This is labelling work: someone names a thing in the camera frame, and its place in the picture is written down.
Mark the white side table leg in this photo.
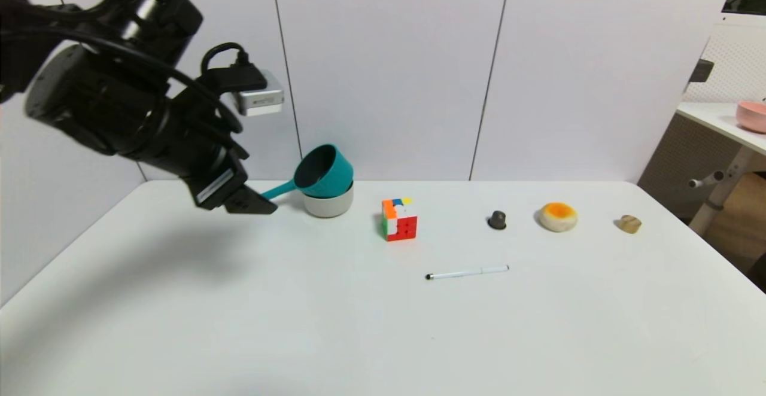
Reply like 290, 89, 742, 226
687, 146, 756, 237

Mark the white side table top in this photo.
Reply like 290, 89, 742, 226
676, 102, 766, 157

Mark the beige ceramic bowl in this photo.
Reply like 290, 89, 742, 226
302, 181, 355, 219

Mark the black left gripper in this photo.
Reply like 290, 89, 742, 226
157, 113, 278, 215

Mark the white perforated panel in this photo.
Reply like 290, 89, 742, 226
683, 17, 766, 104

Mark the brown perforated panel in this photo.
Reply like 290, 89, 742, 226
636, 114, 743, 224

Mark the white stylus pen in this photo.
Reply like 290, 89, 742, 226
425, 265, 510, 281

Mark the round bun with orange top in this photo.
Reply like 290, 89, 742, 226
539, 202, 579, 233

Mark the black clamp bracket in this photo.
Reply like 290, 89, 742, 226
688, 59, 715, 84

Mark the teal saucepan with handle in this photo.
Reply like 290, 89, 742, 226
261, 144, 355, 201

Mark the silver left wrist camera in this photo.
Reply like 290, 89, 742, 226
232, 69, 285, 117

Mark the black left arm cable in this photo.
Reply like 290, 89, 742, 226
0, 0, 268, 135

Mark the multicolour puzzle cube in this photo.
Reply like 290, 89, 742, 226
381, 197, 418, 242

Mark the pink bowl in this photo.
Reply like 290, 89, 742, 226
735, 101, 766, 135

